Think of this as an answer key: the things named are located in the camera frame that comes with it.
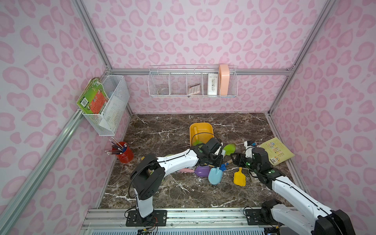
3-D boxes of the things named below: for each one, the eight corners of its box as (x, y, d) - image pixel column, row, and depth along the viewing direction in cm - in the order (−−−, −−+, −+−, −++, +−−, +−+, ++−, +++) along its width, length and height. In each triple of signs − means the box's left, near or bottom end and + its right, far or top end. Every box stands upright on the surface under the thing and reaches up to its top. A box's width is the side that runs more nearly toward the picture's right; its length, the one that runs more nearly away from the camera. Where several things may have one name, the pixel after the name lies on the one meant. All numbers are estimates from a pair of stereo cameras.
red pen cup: (117, 163, 95) (109, 154, 86) (122, 150, 101) (115, 141, 92) (131, 163, 95) (125, 154, 85) (135, 150, 101) (129, 141, 92)
